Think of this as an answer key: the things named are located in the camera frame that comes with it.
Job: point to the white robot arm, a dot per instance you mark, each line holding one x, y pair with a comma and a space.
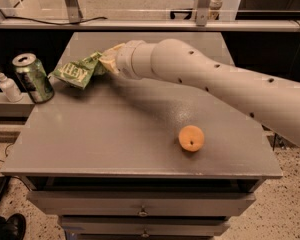
272, 101

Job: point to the grey drawer cabinet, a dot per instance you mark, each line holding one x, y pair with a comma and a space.
122, 135

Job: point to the black shoe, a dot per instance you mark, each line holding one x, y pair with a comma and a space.
13, 228

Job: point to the green soda can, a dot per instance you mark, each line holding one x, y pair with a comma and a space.
30, 72

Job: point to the grey drawer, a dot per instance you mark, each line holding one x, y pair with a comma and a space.
148, 226
141, 204

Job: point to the metal frame post right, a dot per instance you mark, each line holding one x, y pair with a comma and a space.
202, 12

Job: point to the metal frame post left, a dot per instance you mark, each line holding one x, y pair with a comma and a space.
73, 11

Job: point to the green jalapeno chip bag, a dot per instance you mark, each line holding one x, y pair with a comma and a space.
79, 73

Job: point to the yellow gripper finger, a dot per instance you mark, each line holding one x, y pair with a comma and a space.
114, 49
109, 62

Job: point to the top grey drawer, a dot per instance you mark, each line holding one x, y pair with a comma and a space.
141, 204

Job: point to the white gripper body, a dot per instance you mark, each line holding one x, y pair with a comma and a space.
124, 60

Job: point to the metal frame post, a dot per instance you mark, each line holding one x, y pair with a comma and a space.
202, 12
73, 11

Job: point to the white pump bottle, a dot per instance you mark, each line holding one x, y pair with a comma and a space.
10, 88

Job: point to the orange fruit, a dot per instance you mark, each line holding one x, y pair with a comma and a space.
191, 138

